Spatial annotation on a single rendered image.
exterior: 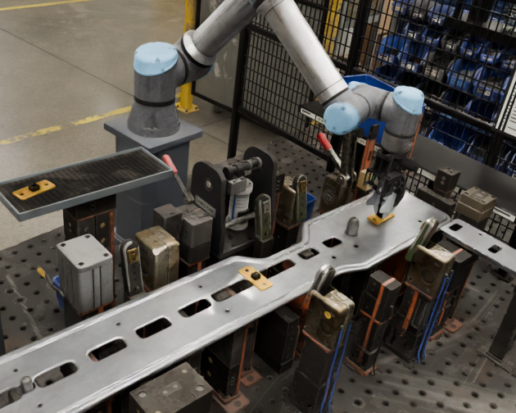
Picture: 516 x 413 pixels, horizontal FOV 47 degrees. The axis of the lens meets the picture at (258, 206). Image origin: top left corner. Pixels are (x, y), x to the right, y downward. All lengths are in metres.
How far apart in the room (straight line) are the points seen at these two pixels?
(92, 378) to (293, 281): 0.50
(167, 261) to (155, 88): 0.55
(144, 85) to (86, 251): 0.60
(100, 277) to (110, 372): 0.20
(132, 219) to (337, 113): 0.77
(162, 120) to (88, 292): 0.63
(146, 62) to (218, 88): 2.79
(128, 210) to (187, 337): 0.73
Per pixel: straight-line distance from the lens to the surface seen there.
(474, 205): 1.77
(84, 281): 1.21
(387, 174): 1.53
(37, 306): 1.73
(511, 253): 1.70
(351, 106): 1.38
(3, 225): 3.33
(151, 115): 1.69
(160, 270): 1.31
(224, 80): 4.35
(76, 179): 1.37
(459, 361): 1.76
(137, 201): 1.78
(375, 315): 1.49
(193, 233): 1.37
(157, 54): 1.65
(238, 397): 1.49
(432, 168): 1.95
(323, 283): 1.26
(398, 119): 1.47
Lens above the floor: 1.84
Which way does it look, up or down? 31 degrees down
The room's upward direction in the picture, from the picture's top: 8 degrees clockwise
